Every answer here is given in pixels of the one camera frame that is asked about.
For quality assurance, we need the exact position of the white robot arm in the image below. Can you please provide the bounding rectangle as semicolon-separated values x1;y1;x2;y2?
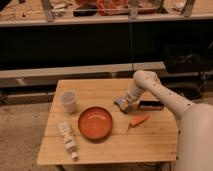
121;70;213;171

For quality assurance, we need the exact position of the orange toy carrot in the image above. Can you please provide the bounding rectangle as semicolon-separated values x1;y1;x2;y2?
128;115;149;129

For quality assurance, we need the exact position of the orange bowl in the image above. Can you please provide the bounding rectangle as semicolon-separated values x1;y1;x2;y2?
78;107;113;140

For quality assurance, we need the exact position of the wooden table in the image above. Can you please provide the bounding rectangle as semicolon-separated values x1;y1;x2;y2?
37;79;178;165

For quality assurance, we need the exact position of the translucent plastic cup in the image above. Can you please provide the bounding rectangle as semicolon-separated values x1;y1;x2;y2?
59;90;77;113

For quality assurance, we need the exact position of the black bin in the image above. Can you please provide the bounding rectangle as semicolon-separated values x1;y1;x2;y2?
163;44;213;73

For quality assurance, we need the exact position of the white plastic bottle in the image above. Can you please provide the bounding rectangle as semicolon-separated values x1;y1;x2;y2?
58;122;78;161

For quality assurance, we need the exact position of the long workbench shelf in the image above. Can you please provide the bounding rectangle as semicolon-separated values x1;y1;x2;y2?
0;0;213;27

